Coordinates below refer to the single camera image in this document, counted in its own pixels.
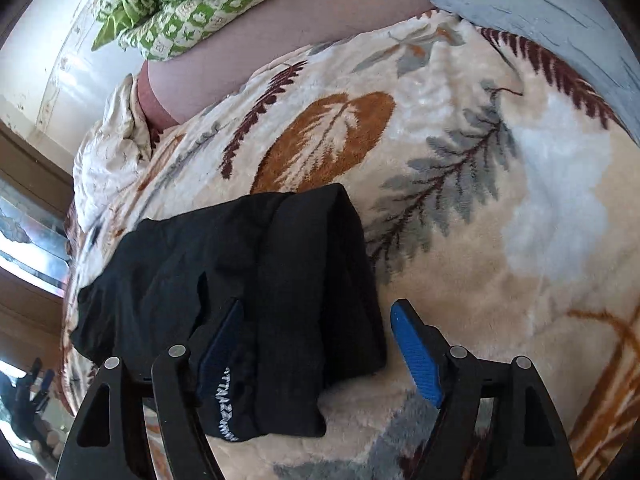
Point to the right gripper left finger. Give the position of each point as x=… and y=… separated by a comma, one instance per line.
x=108, y=439

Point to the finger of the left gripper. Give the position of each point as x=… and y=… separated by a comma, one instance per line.
x=43, y=394
x=24, y=388

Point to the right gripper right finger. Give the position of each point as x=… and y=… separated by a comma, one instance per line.
x=526, y=436

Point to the black pants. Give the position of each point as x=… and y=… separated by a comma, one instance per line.
x=297, y=264

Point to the person's left hand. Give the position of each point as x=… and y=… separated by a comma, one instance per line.
x=48, y=447

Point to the white floral pillow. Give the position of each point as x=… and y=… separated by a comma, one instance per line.
x=112, y=154

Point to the leaf patterned fleece blanket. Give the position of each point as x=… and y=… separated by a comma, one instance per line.
x=498, y=192

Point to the light blue pillow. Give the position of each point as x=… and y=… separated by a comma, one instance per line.
x=584, y=33

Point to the pink padded headboard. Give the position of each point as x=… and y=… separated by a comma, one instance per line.
x=173, y=91

